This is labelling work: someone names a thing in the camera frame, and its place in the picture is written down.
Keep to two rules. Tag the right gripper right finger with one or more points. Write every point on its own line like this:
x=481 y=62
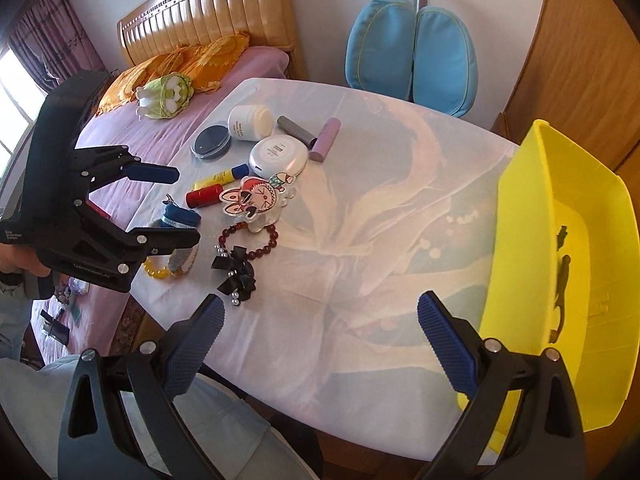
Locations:
x=454 y=341

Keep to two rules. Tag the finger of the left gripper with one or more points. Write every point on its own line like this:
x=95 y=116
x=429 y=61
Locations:
x=141 y=243
x=143 y=172

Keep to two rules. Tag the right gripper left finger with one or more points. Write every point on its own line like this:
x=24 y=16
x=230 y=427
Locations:
x=187 y=343

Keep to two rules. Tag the blue plush hair clip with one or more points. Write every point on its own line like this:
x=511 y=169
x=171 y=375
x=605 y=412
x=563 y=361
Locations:
x=182 y=220

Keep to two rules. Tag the black puff clear case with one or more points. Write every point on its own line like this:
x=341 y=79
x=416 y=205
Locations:
x=211 y=143

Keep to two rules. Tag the black bow pearl hairpiece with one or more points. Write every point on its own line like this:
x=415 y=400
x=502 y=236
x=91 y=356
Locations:
x=240 y=281

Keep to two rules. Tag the white cream jar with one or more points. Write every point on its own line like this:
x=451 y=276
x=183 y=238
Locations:
x=250 y=122

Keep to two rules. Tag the cartoon rabbit hair claw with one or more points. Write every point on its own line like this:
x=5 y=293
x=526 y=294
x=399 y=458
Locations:
x=259 y=202

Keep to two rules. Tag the white round compact case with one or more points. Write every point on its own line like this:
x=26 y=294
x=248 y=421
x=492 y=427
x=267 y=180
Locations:
x=278 y=153

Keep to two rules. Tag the brown wooden massager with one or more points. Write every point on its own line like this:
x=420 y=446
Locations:
x=559 y=296

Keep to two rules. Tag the red lipstick tube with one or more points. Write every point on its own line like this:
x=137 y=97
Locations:
x=203 y=197

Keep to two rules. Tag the green cabbage plush toy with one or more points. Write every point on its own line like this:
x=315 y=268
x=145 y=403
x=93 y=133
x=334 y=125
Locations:
x=164 y=97

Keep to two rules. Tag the pink bed sheet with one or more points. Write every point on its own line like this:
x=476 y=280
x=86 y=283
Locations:
x=109 y=321

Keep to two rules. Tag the yellow blue cream tube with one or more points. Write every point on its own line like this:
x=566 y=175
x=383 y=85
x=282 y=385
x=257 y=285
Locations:
x=224 y=177

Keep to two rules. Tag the orange pillow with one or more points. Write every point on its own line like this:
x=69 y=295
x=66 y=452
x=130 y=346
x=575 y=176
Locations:
x=205 y=65

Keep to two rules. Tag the yellow plastic bin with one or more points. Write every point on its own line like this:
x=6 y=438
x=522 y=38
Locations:
x=555 y=198

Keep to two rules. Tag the purple curtain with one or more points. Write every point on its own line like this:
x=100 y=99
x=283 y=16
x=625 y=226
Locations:
x=51 y=44

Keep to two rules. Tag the silver cosmetic tube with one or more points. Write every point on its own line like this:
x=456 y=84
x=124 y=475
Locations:
x=296 y=131

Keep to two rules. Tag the purple lipstick tube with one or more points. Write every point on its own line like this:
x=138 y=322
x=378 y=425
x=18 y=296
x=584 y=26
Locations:
x=325 y=140

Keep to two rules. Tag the wooden bed headboard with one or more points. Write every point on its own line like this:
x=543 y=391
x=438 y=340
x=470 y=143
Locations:
x=161 y=26

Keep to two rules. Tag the blue chair backrest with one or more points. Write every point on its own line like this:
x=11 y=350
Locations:
x=410 y=50

